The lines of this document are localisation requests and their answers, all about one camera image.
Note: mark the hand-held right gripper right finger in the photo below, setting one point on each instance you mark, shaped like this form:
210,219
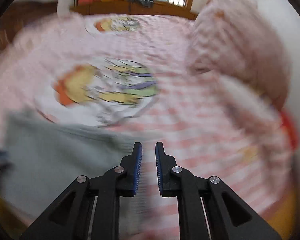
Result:
158,170

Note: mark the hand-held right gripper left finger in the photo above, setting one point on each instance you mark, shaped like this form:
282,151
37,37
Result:
138,170

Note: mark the grey pants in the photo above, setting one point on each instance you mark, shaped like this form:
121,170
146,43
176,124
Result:
52,160

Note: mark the pink checked cartoon bed sheet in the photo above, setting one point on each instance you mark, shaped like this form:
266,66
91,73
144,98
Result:
190,120

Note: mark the yellow floor mat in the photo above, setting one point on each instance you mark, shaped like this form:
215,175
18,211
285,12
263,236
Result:
285,220

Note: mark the pink checked pillow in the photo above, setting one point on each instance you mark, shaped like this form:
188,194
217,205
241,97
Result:
235,50

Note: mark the wooden headboard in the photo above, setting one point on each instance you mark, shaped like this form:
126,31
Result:
110,7

